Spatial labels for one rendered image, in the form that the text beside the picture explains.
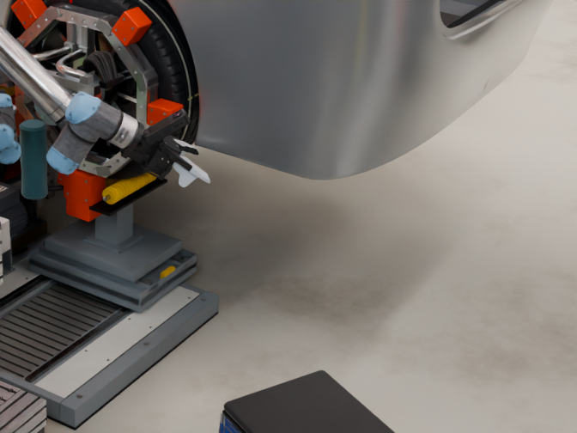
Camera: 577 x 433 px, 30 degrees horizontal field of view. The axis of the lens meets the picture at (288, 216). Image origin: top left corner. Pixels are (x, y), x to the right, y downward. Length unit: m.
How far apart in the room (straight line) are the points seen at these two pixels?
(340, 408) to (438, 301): 1.32
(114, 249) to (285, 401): 1.15
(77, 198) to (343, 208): 1.52
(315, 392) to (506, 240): 1.92
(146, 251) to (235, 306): 0.41
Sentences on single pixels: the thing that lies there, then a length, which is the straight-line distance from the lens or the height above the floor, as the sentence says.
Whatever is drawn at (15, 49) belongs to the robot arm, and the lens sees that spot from 2.58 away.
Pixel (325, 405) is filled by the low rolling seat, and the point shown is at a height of 0.34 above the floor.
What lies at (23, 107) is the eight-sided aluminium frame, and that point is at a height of 0.74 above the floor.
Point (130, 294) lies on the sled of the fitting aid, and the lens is 3.80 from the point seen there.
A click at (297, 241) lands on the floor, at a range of 4.53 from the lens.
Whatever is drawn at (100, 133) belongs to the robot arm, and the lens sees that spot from 2.46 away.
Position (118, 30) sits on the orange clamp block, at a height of 1.10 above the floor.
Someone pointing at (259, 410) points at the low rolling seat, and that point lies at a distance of 2.98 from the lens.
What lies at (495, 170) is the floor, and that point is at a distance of 5.47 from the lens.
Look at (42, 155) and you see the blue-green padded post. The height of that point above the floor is 0.64.
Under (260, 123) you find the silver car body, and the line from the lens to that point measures 3.33.
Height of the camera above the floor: 2.14
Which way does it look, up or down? 27 degrees down
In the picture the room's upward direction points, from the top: 5 degrees clockwise
